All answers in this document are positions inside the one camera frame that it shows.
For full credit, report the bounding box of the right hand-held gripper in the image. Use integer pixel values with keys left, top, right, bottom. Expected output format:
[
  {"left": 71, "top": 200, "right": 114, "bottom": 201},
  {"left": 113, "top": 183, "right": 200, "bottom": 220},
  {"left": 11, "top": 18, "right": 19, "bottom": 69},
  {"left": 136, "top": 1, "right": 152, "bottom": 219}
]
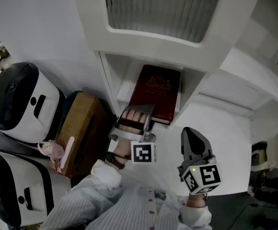
[{"left": 177, "top": 126, "right": 222, "bottom": 196}]

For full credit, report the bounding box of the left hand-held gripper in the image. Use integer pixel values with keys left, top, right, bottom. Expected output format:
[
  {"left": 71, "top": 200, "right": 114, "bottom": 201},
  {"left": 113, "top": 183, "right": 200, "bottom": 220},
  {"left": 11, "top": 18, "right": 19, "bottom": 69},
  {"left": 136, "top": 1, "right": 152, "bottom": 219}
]
[{"left": 109, "top": 103, "right": 157, "bottom": 164}]

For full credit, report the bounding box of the dark red hardcover book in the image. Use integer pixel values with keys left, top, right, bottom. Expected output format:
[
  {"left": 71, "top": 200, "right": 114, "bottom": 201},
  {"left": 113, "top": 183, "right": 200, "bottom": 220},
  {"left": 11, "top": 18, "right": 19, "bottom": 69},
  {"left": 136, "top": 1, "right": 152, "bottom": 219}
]
[{"left": 128, "top": 64, "right": 182, "bottom": 126}]

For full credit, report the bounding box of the white shelf compartment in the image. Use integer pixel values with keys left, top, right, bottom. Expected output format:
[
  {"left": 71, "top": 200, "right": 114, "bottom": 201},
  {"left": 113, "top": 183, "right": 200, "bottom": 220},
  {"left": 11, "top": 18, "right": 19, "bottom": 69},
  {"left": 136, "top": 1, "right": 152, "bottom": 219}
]
[{"left": 99, "top": 51, "right": 210, "bottom": 129}]

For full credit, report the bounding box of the person's right forearm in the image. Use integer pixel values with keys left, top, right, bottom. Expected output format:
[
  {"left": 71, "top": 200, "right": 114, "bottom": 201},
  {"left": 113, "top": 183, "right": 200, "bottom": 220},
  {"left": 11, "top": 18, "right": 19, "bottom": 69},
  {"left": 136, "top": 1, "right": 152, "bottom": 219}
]
[{"left": 178, "top": 194, "right": 212, "bottom": 230}]

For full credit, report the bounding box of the person's left forearm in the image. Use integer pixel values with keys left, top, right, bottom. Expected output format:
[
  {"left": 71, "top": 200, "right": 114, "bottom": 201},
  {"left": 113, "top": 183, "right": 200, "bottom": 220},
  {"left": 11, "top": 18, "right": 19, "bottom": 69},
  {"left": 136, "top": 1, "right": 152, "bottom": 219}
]
[{"left": 90, "top": 138, "right": 133, "bottom": 189}]

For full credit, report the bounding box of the white desk with shelf hutch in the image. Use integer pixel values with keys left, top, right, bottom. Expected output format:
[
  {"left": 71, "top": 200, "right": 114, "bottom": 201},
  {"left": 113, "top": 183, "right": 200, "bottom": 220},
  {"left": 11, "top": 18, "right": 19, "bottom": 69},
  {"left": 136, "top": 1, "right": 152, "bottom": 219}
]
[{"left": 73, "top": 0, "right": 278, "bottom": 197}]

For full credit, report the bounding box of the person's left hand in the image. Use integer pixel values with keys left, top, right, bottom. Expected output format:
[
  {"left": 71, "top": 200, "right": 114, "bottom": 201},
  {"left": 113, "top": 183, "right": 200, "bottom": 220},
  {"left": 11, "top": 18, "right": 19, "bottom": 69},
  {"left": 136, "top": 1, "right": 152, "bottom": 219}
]
[{"left": 118, "top": 110, "right": 147, "bottom": 134}]

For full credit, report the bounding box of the dark brown wrist watch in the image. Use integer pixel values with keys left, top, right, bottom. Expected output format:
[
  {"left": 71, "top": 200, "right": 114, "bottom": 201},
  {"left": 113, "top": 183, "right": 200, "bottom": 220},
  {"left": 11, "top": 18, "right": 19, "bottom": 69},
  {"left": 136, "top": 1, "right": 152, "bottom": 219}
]
[{"left": 105, "top": 151, "right": 131, "bottom": 170}]

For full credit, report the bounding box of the large brown cardboard box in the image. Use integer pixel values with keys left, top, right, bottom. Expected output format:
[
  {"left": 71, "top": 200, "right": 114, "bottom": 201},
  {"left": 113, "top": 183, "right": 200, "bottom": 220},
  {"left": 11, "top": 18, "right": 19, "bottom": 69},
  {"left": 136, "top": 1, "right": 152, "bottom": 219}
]
[{"left": 55, "top": 92, "right": 118, "bottom": 179}]

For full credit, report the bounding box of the dark green round cushion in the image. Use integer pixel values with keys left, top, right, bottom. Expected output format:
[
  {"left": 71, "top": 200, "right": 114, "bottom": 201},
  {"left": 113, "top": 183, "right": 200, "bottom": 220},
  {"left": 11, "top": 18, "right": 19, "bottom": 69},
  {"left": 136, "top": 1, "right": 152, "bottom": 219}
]
[{"left": 63, "top": 91, "right": 83, "bottom": 107}]

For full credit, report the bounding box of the pale pink flat stick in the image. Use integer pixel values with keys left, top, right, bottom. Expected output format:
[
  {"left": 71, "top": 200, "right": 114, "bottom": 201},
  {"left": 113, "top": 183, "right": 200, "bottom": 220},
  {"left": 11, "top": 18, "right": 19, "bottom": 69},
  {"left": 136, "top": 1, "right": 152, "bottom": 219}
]
[{"left": 60, "top": 136, "right": 76, "bottom": 169}]

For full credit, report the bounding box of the white and black robot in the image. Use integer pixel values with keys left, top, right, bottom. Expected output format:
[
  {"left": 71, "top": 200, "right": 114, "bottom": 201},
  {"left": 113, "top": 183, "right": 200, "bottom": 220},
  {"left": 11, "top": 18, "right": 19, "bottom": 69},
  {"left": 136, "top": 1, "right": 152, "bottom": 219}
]
[
  {"left": 0, "top": 61, "right": 67, "bottom": 145},
  {"left": 0, "top": 147, "right": 72, "bottom": 227}
]

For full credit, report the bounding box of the person's striped white shirt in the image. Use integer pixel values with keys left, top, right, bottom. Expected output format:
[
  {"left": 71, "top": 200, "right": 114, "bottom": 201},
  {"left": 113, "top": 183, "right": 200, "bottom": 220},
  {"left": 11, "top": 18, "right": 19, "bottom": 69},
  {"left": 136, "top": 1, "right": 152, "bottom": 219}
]
[{"left": 39, "top": 176, "right": 212, "bottom": 230}]

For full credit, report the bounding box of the pink cloth bundle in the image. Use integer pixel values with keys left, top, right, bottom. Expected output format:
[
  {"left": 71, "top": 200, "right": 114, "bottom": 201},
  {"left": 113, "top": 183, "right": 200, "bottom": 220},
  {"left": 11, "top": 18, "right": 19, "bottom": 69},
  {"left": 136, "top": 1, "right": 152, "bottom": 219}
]
[{"left": 37, "top": 139, "right": 65, "bottom": 174}]

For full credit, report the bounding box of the white frosted glass cabinet door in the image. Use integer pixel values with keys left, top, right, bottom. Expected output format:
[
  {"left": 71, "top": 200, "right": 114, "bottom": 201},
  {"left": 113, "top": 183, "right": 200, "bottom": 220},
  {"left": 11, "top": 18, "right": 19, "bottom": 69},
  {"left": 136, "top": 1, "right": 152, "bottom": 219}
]
[{"left": 73, "top": 0, "right": 264, "bottom": 73}]

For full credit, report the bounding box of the black cable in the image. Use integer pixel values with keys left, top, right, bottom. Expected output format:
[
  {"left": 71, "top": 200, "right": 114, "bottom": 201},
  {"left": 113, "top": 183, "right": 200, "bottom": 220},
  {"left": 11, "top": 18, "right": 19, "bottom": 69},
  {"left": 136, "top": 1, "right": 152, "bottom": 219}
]
[{"left": 227, "top": 202, "right": 259, "bottom": 230}]

